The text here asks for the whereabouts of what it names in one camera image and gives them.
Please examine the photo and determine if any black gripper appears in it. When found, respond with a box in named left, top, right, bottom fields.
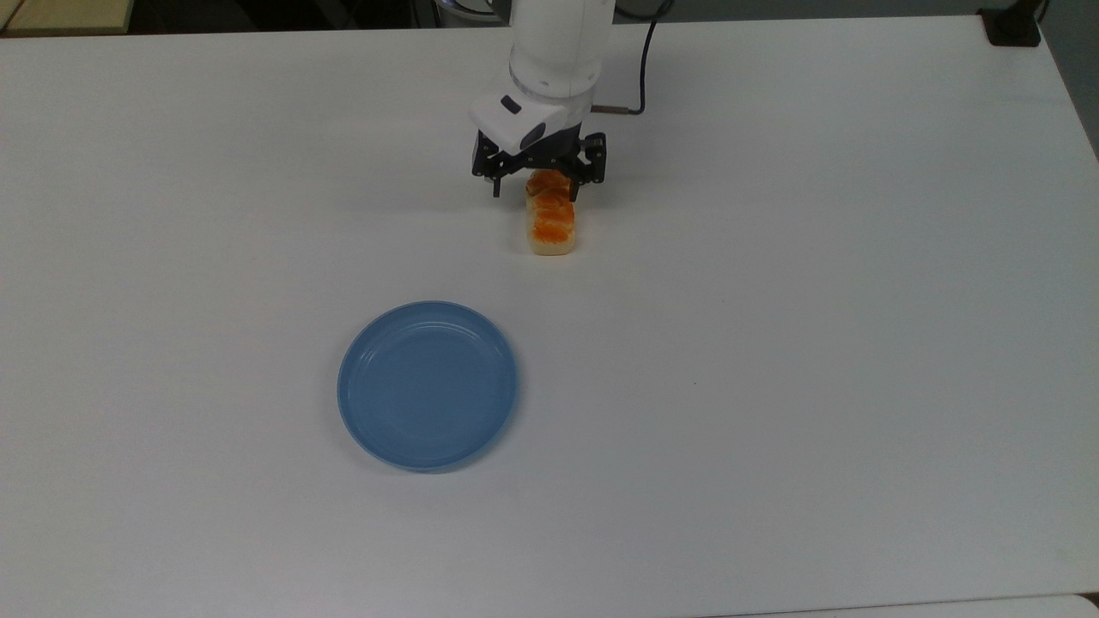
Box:
left=471, top=125, right=608, bottom=203

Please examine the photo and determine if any orange glazed bread loaf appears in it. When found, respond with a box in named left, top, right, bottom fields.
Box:
left=525, top=169, right=577, bottom=257

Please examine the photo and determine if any blue round plate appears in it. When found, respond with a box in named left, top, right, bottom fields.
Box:
left=337, top=300, right=520, bottom=473

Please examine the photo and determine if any beige wooden board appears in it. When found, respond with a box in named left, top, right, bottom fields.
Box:
left=0, top=0, right=134, bottom=37

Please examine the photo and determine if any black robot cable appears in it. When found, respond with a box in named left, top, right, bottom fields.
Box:
left=591, top=17, right=662, bottom=116

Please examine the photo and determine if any black table clamp mount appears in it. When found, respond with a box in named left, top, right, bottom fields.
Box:
left=979, top=0, right=1050, bottom=47

